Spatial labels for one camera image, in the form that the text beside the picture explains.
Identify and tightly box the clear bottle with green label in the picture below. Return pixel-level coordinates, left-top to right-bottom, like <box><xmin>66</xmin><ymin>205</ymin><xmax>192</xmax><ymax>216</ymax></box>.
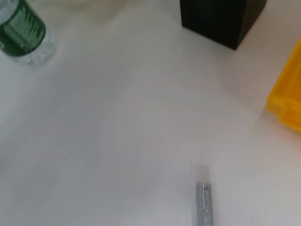
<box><xmin>0</xmin><ymin>0</ymin><xmax>56</xmax><ymax>67</ymax></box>

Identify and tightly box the grey marker pen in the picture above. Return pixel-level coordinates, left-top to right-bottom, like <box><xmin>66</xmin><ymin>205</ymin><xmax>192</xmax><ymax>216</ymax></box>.
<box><xmin>191</xmin><ymin>163</ymin><xmax>215</xmax><ymax>226</ymax></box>

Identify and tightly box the black mesh pen holder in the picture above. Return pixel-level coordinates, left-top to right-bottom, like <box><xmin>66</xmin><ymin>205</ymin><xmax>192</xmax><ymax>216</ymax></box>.
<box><xmin>180</xmin><ymin>0</ymin><xmax>268</xmax><ymax>51</ymax></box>

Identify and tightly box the yellow plastic bin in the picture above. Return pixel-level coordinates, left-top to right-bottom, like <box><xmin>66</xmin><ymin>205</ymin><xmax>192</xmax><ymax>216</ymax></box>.
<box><xmin>265</xmin><ymin>37</ymin><xmax>301</xmax><ymax>133</ymax></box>

